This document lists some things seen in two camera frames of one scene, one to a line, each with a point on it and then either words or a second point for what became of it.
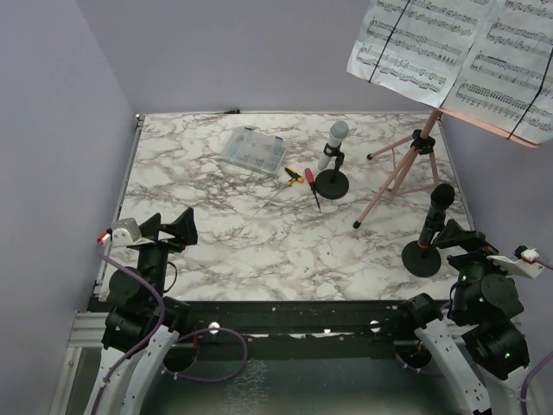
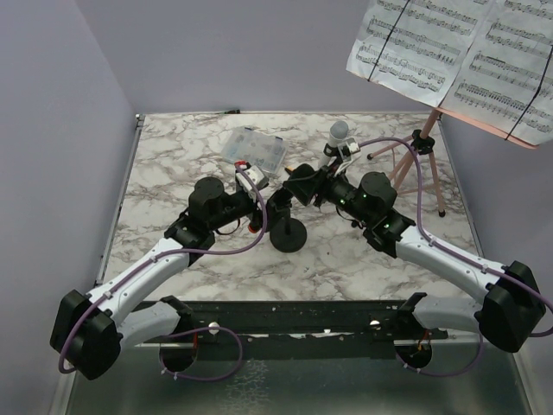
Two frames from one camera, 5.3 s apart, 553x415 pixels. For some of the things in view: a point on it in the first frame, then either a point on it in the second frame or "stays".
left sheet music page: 416,48 stays
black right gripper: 473,240 to 304,187
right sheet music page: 505,82 stays
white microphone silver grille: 339,130 stays
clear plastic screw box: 255,149 stays
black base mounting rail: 301,329 stays
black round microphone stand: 422,262 to 289,234
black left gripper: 183,228 to 256,215
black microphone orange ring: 441,196 to 278,206
